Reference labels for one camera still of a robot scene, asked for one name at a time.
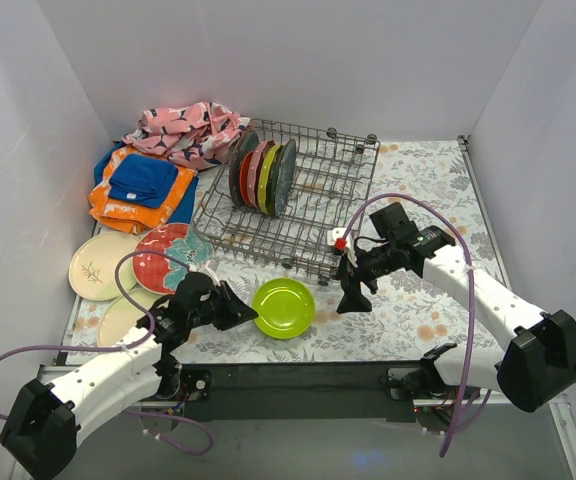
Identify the cream leaf plate near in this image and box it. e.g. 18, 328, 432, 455
97, 288, 162, 347

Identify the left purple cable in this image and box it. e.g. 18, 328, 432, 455
0, 249, 217, 456

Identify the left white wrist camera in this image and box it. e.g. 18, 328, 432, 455
200, 260, 220, 286

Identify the purple cable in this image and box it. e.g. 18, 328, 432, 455
340, 192, 492, 459
0, 249, 217, 456

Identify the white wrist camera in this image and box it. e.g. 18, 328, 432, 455
326, 227, 357, 266
200, 260, 220, 286

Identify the orange blue cloth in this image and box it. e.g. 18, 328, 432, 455
88, 143, 198, 234

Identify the orange plate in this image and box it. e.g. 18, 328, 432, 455
240, 150, 259, 206

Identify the cream leaf plate far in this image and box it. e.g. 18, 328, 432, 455
68, 232, 139, 301

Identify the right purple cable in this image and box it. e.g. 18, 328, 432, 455
340, 192, 492, 459

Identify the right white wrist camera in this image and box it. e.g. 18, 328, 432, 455
326, 227, 357, 266

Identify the dark blue plate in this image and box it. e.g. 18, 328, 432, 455
269, 139, 297, 216
228, 129, 259, 207

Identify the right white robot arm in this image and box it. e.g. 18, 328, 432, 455
327, 203, 576, 412

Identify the cream leaf plate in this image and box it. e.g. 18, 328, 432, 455
97, 288, 162, 347
68, 232, 139, 301

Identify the pink polka dot plate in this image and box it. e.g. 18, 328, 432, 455
246, 140, 275, 207

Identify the olive polka dot plate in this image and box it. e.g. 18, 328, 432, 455
257, 144, 283, 215

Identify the red teal flower plate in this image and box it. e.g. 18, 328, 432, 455
132, 223, 213, 295

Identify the lime green plate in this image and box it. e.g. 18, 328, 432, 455
252, 277, 316, 340

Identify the floral tablecloth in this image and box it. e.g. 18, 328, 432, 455
65, 139, 534, 371

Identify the pink patterned cloth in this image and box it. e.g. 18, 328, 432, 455
122, 102, 250, 171

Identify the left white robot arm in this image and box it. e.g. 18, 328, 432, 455
0, 272, 257, 479

